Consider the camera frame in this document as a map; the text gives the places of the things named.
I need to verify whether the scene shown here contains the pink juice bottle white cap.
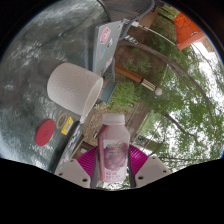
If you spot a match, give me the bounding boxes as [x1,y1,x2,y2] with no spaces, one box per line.
[97,113,130,183]

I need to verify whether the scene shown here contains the white textured cup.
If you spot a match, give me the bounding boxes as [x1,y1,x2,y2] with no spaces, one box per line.
[46,62,104,118]

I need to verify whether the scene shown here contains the leaning tree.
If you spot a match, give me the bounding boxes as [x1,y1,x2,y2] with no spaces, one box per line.
[118,39,224,134]

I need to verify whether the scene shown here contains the round ring sticker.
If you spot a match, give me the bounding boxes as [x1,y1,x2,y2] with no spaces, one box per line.
[55,112,69,130]

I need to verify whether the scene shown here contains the grey wicker chair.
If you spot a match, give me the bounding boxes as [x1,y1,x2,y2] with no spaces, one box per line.
[99,0,156,24]

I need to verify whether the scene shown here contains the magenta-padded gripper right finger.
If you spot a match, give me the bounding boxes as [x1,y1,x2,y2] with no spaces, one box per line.
[128,144,172,189]

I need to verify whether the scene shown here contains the yellow card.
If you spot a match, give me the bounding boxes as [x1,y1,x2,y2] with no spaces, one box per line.
[60,115,74,136]

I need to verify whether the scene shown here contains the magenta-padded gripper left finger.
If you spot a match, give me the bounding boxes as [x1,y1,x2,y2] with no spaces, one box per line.
[54,146,101,189]

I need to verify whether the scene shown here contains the orange patio umbrella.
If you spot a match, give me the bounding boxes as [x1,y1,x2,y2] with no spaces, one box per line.
[131,12,206,51]

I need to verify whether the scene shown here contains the silver laptop with stickers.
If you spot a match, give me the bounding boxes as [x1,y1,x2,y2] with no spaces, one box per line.
[91,19,129,78]

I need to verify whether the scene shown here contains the yellow blue striped bollard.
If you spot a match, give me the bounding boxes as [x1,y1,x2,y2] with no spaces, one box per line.
[123,33,139,45]

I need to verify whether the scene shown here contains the flat round red coaster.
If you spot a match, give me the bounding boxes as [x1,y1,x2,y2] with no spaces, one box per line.
[35,119,56,147]

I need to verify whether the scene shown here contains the globe-topped lamp post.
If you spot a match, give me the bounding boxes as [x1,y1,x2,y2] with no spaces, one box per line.
[114,63,163,97]

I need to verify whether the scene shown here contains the green plant in blue pot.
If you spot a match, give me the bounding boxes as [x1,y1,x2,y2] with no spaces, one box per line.
[99,79,141,111]

